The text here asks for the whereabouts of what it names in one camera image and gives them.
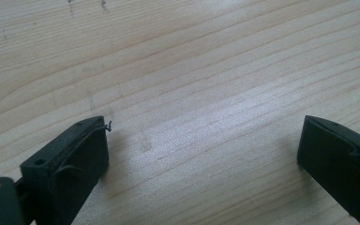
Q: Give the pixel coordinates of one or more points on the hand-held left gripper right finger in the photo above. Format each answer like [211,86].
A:
[337,162]

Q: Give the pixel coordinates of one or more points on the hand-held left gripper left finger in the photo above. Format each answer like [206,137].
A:
[68,168]

